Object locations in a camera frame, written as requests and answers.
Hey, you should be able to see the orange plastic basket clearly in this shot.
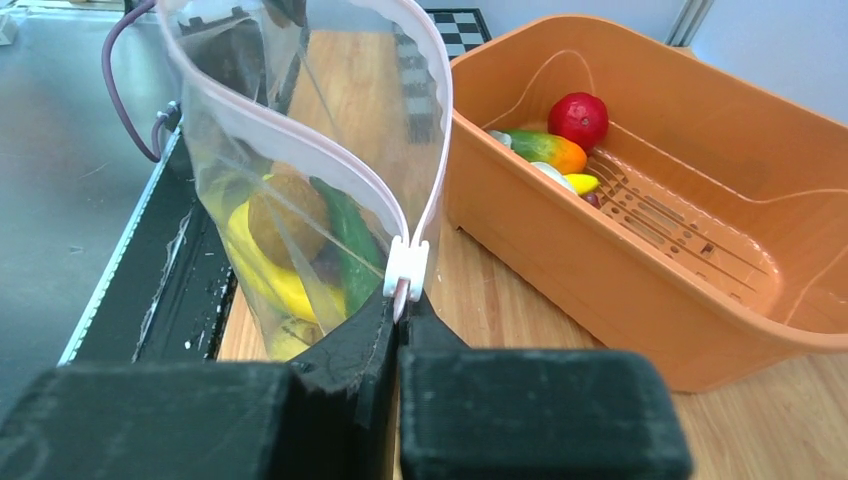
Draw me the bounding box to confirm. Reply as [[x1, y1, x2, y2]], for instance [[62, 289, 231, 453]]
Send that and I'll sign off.
[[445, 15, 847, 392]]

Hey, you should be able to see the yellow pear toy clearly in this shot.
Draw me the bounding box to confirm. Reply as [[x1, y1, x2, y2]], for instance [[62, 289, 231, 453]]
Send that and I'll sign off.
[[266, 317, 324, 362]]

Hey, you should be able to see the brown kiwi toy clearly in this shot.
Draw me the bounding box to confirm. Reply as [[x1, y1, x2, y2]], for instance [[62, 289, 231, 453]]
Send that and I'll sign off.
[[248, 166, 330, 270]]

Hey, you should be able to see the green cucumber toy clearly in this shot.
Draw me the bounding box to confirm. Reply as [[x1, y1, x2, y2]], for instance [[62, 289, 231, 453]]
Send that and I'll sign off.
[[309, 177, 383, 315]]

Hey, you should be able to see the clear zip top bag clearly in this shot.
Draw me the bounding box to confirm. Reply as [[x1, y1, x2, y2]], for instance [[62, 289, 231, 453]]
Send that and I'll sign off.
[[156, 1, 453, 349]]

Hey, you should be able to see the checkerboard calibration board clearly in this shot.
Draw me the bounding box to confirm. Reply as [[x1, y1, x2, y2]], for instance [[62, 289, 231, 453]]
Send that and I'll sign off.
[[393, 8, 491, 145]]

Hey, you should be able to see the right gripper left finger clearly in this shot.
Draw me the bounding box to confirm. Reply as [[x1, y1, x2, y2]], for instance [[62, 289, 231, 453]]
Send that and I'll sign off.
[[1, 293, 397, 479]]

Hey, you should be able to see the purple grapes toy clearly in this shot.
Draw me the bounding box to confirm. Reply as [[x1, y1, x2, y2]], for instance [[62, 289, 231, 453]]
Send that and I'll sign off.
[[582, 193, 602, 209]]

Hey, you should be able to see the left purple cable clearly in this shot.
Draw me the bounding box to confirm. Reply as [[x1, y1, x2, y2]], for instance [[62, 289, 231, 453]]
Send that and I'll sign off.
[[101, 0, 180, 164]]

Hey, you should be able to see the small yellow fruit toy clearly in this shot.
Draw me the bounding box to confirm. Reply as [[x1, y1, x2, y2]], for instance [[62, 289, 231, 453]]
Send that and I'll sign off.
[[564, 173, 600, 196]]

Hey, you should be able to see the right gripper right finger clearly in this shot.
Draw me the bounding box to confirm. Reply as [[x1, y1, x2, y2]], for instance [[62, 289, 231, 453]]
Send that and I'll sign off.
[[398, 299, 694, 479]]

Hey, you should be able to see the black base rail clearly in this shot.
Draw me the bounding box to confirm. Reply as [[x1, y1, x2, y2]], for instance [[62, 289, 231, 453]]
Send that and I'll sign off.
[[59, 133, 236, 365]]

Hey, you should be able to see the orange green mango toy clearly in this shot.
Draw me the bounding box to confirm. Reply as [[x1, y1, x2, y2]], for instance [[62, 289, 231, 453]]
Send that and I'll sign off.
[[504, 129, 588, 175]]

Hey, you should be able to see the white garlic toy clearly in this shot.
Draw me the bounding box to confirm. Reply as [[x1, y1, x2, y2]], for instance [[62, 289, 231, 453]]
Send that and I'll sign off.
[[487, 130, 513, 149]]

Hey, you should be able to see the red apple toy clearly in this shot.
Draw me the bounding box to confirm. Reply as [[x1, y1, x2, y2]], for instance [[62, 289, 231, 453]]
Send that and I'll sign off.
[[547, 92, 609, 152]]

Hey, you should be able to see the yellow banana toy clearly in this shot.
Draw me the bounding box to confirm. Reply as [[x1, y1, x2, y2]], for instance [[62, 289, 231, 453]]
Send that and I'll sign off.
[[224, 202, 318, 323]]

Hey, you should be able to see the dark purple fig toy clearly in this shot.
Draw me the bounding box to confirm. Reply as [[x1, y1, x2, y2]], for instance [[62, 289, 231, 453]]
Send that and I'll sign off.
[[309, 244, 343, 290]]

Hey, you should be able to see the white mushroom toy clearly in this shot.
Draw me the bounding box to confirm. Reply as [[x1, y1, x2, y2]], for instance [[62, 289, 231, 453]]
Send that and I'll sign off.
[[530, 162, 577, 194]]

